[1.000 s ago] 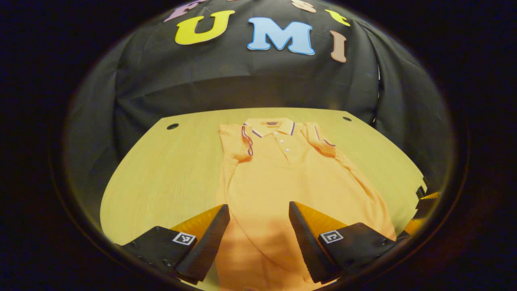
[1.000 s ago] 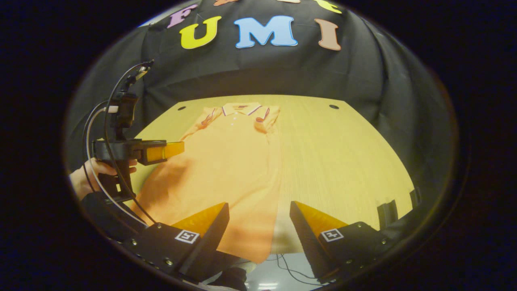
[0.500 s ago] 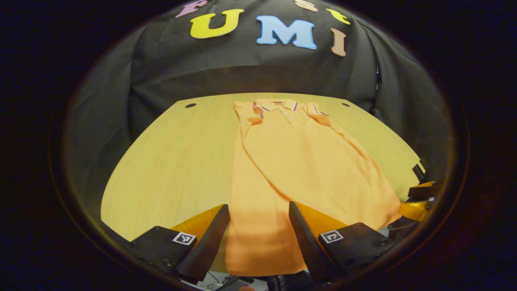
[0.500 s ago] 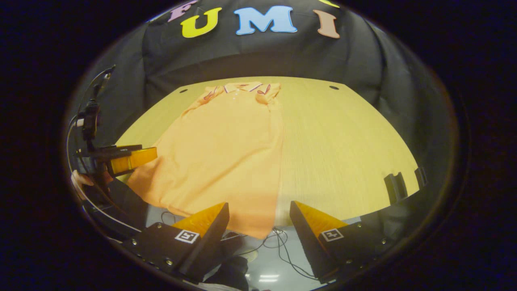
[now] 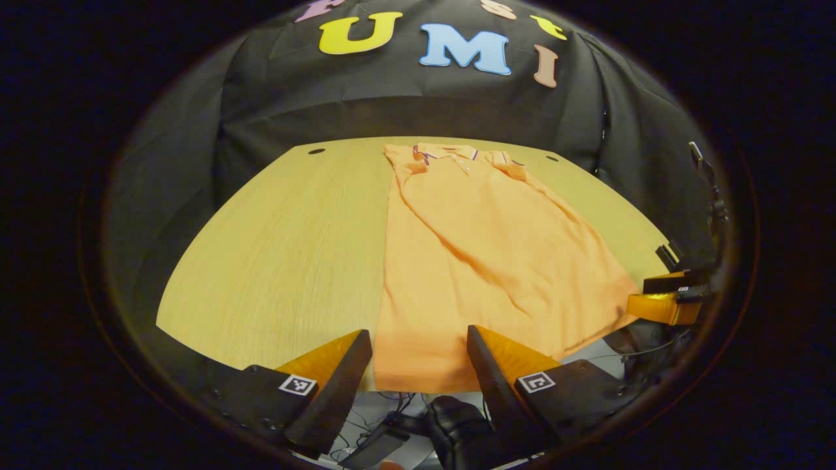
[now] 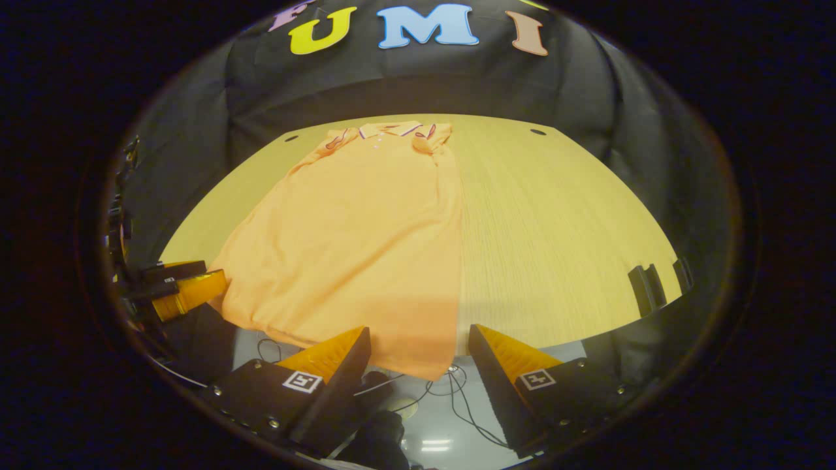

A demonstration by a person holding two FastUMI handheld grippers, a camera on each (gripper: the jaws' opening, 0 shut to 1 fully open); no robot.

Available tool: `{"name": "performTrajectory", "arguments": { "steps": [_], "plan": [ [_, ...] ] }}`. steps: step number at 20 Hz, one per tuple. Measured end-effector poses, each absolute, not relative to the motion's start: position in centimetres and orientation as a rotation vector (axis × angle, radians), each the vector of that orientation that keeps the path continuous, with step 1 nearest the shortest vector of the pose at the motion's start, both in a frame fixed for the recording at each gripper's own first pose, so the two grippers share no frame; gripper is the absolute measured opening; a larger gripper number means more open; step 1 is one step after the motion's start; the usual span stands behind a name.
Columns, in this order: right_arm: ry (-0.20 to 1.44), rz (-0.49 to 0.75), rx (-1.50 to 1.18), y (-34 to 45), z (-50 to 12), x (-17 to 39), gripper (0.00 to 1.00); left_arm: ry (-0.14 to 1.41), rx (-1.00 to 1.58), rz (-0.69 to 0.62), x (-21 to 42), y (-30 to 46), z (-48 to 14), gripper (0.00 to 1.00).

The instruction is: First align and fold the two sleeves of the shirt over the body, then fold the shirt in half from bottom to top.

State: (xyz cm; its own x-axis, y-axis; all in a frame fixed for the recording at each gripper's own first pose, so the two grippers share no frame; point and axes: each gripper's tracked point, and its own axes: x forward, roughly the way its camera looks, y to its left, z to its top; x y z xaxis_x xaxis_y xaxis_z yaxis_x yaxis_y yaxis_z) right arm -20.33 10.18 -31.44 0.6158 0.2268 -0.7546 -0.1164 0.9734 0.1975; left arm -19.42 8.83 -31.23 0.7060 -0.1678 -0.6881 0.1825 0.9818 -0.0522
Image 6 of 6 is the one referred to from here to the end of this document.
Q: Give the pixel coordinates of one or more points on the black backdrop cloth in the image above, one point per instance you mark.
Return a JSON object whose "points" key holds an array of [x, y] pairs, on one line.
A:
{"points": [[405, 78]]}

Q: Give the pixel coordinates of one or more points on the black table clamp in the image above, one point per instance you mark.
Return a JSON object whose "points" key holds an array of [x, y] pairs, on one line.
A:
{"points": [[646, 290]]}

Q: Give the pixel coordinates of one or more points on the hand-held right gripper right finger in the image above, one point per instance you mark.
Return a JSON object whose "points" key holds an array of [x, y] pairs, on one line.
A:
{"points": [[493, 391]]}

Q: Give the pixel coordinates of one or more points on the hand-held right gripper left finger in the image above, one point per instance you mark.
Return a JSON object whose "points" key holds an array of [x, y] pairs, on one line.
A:
{"points": [[336, 391]]}

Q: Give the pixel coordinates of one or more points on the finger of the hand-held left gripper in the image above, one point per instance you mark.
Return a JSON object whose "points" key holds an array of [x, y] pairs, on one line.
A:
{"points": [[173, 269], [192, 290]]}

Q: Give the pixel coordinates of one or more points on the orange T-shirt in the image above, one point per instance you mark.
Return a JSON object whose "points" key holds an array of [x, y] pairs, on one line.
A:
{"points": [[353, 241]]}

